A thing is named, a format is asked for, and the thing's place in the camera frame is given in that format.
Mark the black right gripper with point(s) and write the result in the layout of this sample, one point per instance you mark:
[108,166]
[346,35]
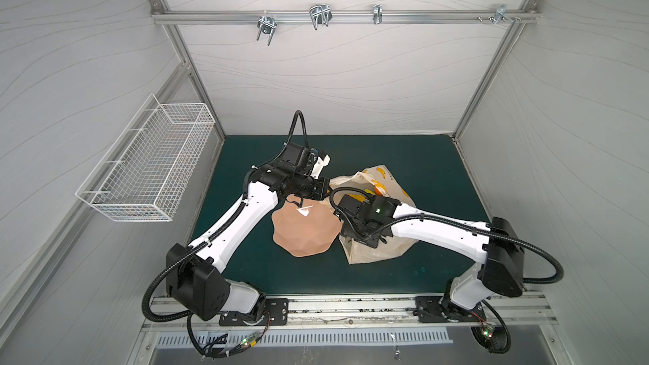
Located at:
[350,208]

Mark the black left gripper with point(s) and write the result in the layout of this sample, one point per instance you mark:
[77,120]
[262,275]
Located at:
[319,193]

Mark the cream banana print plastic bag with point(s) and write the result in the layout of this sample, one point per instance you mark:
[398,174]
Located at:
[379,180]

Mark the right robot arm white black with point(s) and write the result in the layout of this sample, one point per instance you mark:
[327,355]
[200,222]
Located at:
[497,253]

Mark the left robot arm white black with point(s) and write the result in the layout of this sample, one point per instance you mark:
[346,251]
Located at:
[194,272]

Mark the pink wavy fruit plate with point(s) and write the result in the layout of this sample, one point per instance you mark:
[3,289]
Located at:
[305,228]

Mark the green table mat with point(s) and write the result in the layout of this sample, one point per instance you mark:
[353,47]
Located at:
[428,167]

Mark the white vent grille strip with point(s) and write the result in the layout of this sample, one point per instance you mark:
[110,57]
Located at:
[395,337]

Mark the metal u-bolt clamp left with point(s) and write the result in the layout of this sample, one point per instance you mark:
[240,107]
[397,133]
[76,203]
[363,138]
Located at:
[266,26]

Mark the metal u-bolt clamp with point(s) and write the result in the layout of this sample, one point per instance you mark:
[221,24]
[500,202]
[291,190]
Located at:
[266,26]
[320,14]

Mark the metal u-bolt clamp middle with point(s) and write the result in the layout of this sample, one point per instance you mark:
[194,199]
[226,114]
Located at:
[320,14]

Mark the metal bolt clamp right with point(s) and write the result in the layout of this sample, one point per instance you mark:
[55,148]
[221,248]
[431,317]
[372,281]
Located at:
[500,17]

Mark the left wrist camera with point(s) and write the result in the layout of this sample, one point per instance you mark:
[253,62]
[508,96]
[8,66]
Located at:
[306,161]

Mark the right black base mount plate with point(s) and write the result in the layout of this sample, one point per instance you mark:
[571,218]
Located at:
[440,309]

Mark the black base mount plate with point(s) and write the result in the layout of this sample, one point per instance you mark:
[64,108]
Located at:
[272,311]
[440,309]

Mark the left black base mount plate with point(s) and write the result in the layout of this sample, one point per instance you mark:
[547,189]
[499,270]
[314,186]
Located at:
[272,311]

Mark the white wire basket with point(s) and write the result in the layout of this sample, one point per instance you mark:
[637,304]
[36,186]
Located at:
[145,172]

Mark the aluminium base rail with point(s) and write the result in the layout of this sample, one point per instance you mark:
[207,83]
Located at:
[374,311]

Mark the small metal bracket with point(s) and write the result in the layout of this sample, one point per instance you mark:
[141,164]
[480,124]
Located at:
[377,14]

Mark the aluminium crossbar rail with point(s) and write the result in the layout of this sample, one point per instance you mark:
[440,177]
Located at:
[339,17]

